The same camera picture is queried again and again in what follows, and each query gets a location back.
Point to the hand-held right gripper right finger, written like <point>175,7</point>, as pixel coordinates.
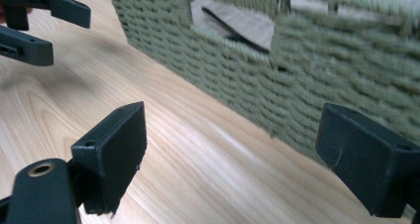
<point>366,161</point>

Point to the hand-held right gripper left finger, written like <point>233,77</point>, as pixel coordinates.
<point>114,158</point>

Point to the green woven basket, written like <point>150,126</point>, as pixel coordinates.
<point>330,72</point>

